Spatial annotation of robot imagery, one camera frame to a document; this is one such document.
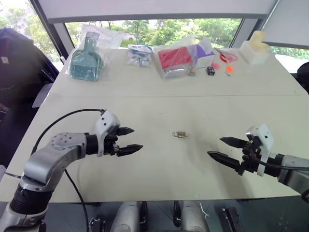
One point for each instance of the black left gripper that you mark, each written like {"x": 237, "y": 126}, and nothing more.
{"x": 110, "y": 145}

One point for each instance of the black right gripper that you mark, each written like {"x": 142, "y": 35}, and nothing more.
{"x": 251, "y": 157}

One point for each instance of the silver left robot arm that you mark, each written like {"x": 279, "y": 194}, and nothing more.
{"x": 48, "y": 159}

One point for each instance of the small brass padlock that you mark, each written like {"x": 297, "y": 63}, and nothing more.
{"x": 181, "y": 134}

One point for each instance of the silver cylinder under table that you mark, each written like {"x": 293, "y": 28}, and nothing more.
{"x": 125, "y": 217}
{"x": 194, "y": 216}

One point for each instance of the small orange object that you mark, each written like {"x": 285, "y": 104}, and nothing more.
{"x": 229, "y": 69}

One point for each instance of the bag of blue white parts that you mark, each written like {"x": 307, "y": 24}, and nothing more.
{"x": 139, "y": 55}

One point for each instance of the small pink object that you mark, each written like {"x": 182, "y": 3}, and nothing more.
{"x": 216, "y": 65}

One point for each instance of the teal dustpan in plastic bag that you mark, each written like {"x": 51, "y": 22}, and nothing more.
{"x": 84, "y": 62}

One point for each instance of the small brown orange item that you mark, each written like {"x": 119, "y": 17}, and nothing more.
{"x": 192, "y": 71}

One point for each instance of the black latch under table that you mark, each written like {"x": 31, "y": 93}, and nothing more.
{"x": 97, "y": 224}

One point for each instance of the red item in clear bag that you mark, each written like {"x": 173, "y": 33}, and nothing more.
{"x": 173, "y": 60}

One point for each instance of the red item in small bag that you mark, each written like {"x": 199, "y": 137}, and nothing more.
{"x": 228, "y": 56}

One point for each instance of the purple and white box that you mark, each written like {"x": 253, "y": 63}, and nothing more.
{"x": 204, "y": 53}

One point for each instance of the dark object at table side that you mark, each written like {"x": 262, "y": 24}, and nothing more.
{"x": 303, "y": 77}

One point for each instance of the black chair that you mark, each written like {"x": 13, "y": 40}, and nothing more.
{"x": 21, "y": 84}

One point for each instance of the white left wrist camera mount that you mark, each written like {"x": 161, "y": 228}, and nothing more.
{"x": 106, "y": 122}

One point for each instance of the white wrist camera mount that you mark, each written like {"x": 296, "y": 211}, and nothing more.
{"x": 106, "y": 122}
{"x": 265, "y": 140}

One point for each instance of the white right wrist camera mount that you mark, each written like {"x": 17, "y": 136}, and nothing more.
{"x": 265, "y": 140}

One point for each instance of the black bracket under table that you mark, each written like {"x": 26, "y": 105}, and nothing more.
{"x": 230, "y": 218}

